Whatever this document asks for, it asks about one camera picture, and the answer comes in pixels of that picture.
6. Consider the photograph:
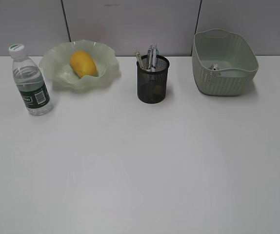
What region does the yellow eraser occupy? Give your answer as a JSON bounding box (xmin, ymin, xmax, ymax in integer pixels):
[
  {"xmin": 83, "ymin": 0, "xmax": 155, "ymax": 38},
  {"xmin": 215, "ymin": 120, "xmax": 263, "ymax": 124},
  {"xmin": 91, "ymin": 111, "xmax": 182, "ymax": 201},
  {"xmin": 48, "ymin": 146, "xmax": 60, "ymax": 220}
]
[{"xmin": 153, "ymin": 85, "xmax": 163, "ymax": 96}]

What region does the clear water bottle green label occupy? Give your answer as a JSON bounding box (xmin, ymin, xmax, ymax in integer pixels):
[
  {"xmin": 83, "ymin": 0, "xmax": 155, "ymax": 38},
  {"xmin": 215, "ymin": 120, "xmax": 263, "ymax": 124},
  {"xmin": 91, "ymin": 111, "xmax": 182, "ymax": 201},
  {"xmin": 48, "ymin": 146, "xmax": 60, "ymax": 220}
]
[{"xmin": 8, "ymin": 44, "xmax": 53, "ymax": 116}]

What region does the blue grey pen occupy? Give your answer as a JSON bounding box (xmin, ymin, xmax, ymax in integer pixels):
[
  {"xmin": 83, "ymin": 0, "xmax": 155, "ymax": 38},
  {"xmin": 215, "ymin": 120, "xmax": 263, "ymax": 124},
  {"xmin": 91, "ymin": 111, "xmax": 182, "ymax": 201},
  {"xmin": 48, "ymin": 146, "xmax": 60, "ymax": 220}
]
[{"xmin": 151, "ymin": 44, "xmax": 158, "ymax": 72}]

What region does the pale green wavy plate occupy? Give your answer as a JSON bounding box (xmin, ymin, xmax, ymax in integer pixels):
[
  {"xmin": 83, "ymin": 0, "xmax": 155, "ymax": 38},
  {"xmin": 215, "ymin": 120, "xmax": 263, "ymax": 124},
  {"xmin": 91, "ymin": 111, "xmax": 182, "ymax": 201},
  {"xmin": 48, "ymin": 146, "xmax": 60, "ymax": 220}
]
[{"xmin": 39, "ymin": 40, "xmax": 120, "ymax": 92}]

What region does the black mesh pen holder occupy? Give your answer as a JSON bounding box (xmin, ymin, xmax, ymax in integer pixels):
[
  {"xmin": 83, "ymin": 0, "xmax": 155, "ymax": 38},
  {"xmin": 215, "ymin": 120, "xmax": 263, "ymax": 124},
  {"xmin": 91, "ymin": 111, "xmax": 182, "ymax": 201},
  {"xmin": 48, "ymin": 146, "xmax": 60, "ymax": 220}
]
[{"xmin": 136, "ymin": 55, "xmax": 170, "ymax": 104}]

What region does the cream white pen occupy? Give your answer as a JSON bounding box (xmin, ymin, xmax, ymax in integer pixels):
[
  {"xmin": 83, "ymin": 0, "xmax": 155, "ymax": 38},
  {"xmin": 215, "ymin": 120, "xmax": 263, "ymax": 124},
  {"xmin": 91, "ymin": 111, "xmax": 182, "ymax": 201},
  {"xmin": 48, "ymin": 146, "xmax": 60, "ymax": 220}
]
[{"xmin": 135, "ymin": 50, "xmax": 146, "ymax": 71}]

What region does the green plastic woven basket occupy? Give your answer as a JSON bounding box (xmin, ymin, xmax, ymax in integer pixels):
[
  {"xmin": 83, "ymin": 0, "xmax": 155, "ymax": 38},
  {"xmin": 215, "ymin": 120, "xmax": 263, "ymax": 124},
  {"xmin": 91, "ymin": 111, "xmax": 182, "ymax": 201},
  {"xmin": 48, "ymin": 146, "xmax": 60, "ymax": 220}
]
[{"xmin": 192, "ymin": 29, "xmax": 259, "ymax": 96}]

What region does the grey white pen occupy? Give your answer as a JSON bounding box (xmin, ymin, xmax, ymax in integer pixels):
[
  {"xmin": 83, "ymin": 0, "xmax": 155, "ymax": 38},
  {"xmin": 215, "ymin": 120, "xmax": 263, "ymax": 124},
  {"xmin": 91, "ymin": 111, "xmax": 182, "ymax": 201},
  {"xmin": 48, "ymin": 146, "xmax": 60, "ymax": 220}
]
[{"xmin": 146, "ymin": 44, "xmax": 153, "ymax": 72}]

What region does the yellow mango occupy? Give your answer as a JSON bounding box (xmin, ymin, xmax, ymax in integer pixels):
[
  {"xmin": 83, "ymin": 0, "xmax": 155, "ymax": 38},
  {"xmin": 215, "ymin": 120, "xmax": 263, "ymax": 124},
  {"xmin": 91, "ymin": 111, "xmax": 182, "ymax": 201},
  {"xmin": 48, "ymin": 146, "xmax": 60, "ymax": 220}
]
[{"xmin": 69, "ymin": 51, "xmax": 98, "ymax": 78}]

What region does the white waste paper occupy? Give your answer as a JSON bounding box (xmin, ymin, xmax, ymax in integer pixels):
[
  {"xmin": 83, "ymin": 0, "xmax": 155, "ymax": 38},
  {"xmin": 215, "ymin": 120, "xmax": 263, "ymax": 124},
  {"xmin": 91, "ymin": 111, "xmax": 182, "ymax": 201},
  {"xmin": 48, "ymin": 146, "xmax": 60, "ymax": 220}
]
[{"xmin": 209, "ymin": 63, "xmax": 220, "ymax": 71}]

